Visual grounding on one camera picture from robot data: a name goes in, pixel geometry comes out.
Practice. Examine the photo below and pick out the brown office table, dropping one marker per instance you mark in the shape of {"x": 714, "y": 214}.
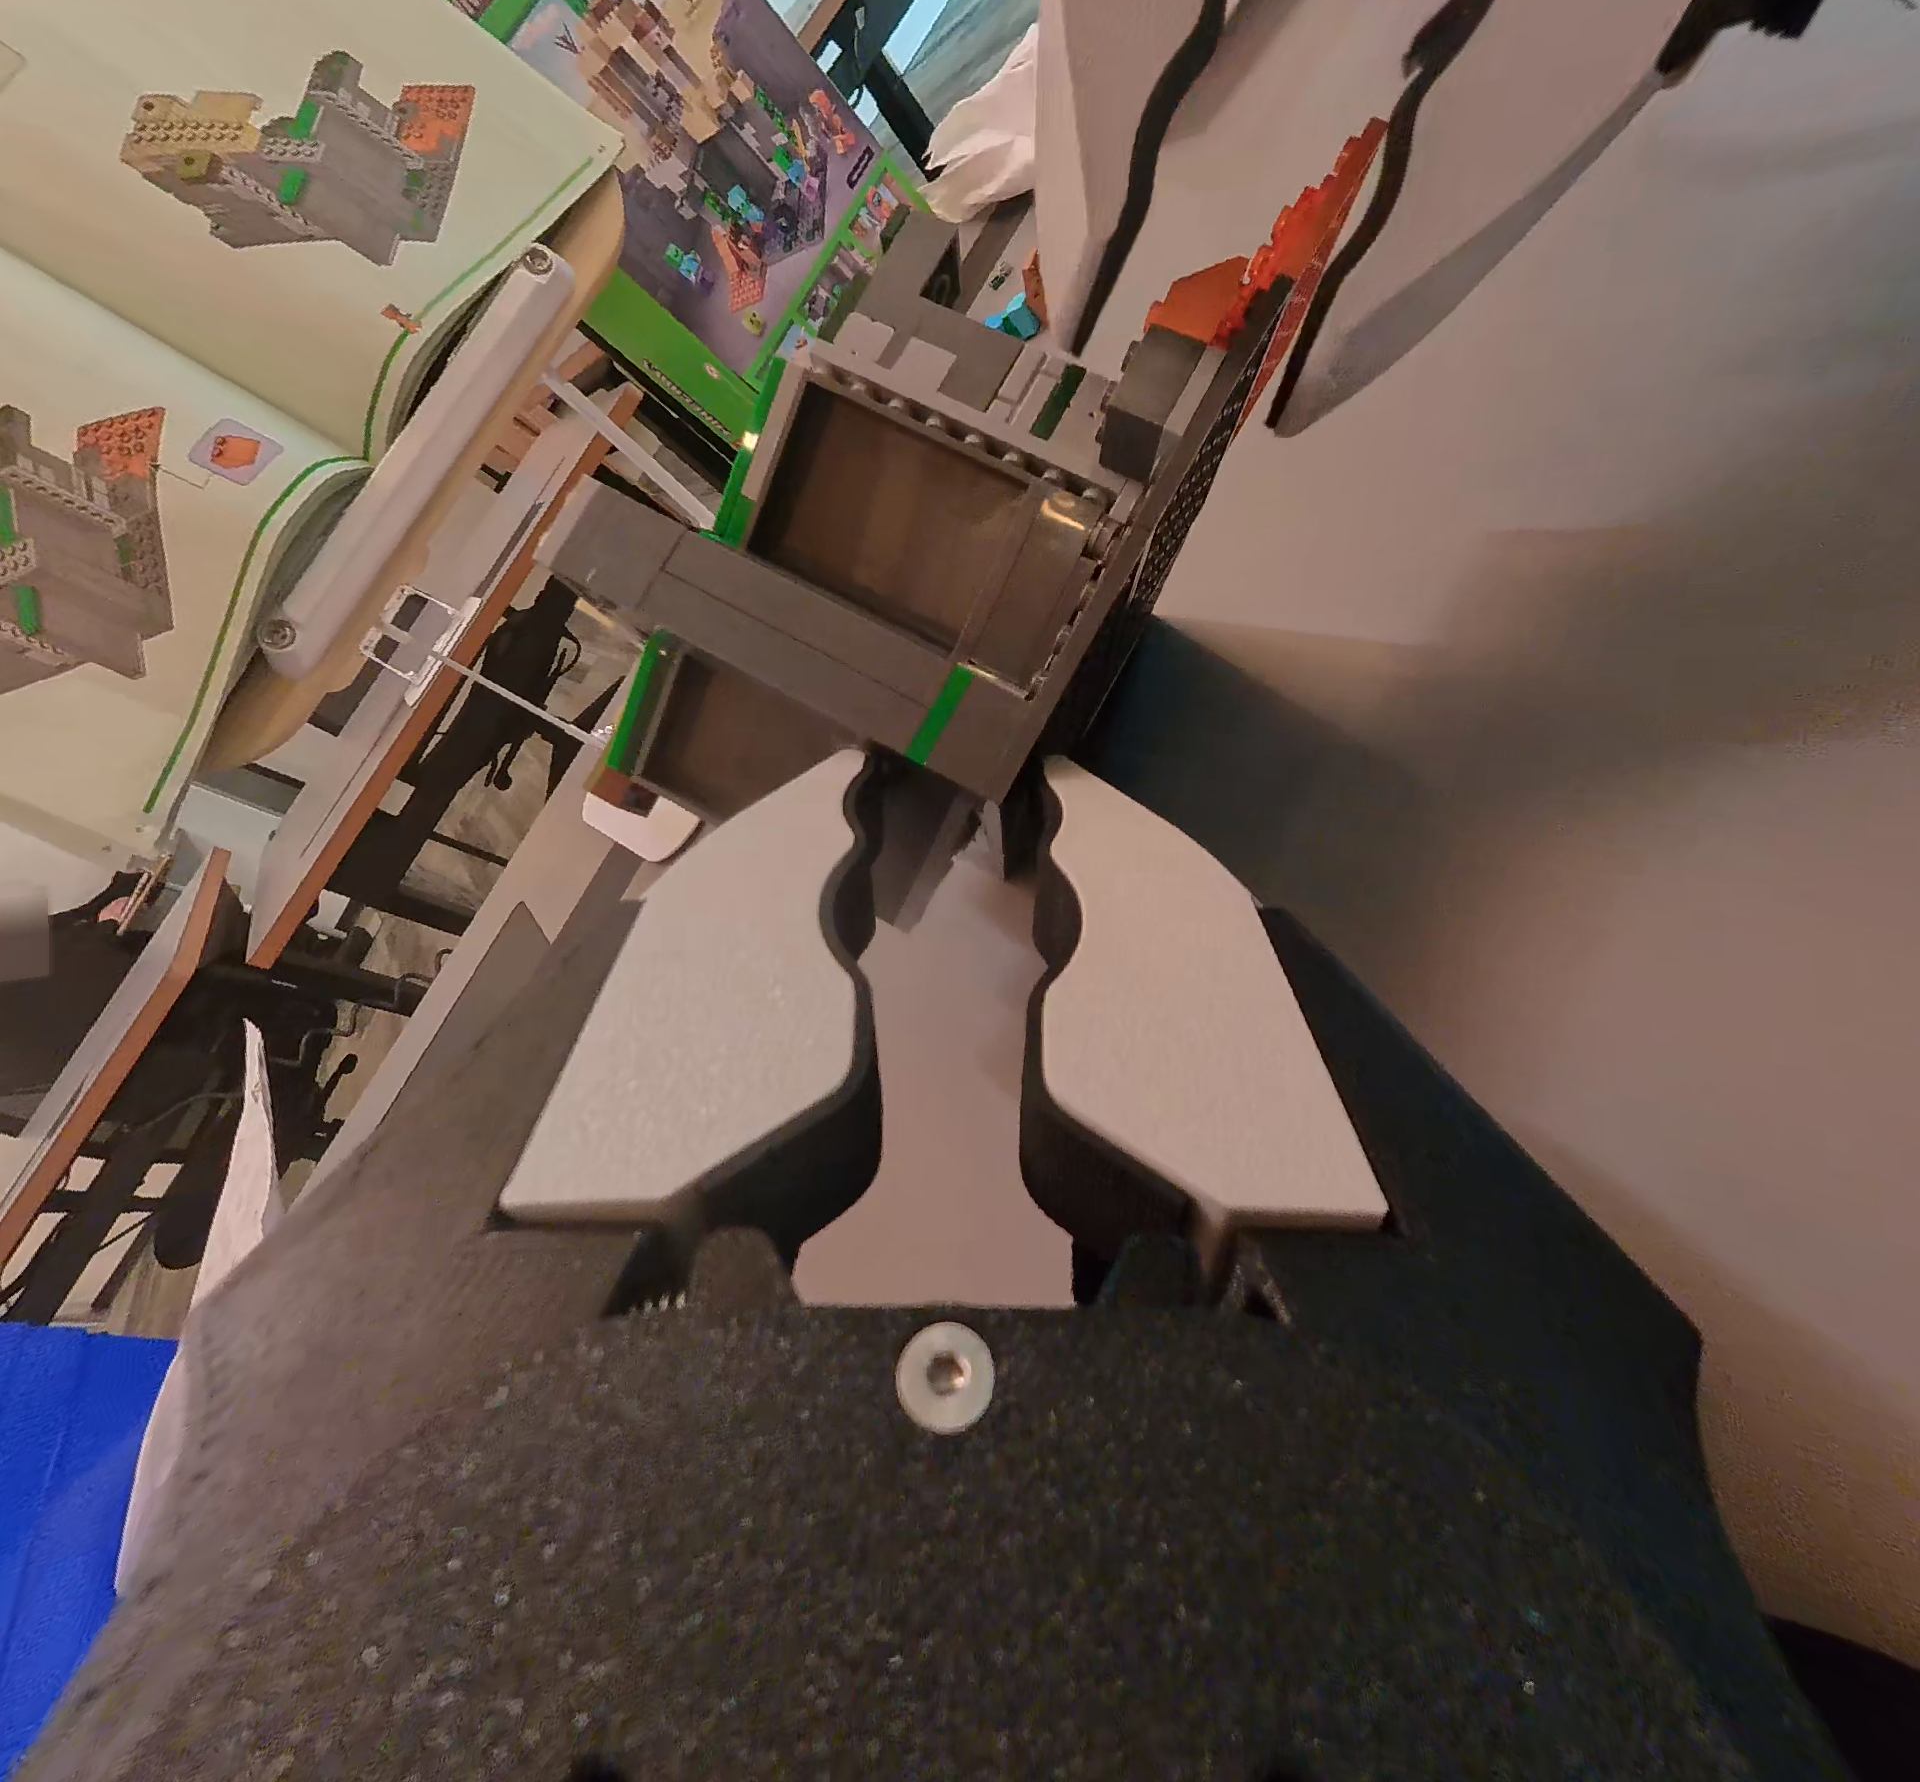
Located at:
{"x": 119, "y": 1047}

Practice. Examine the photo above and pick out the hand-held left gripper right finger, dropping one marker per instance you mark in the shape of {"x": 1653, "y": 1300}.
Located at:
{"x": 1199, "y": 1047}

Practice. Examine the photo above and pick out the toy brick set box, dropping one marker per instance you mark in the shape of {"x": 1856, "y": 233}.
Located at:
{"x": 704, "y": 132}

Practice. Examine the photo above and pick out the black office chair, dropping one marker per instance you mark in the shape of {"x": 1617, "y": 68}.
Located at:
{"x": 496, "y": 793}

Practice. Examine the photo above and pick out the white book stand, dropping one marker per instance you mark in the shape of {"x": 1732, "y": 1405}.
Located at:
{"x": 450, "y": 462}

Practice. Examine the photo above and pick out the crumpled white paper bag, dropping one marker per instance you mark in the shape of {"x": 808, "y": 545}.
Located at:
{"x": 982, "y": 132}
{"x": 225, "y": 1212}

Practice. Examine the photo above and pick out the instruction booklet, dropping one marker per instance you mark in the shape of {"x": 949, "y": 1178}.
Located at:
{"x": 225, "y": 237}

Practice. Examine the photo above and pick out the brown top office desk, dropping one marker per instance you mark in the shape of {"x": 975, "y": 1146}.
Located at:
{"x": 450, "y": 703}

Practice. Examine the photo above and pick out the brick building model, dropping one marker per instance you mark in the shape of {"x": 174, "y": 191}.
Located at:
{"x": 899, "y": 536}

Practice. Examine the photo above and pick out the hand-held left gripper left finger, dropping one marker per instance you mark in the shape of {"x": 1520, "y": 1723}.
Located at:
{"x": 704, "y": 1047}

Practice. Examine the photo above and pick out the blue plastic bin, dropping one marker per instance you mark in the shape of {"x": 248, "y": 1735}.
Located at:
{"x": 67, "y": 1511}

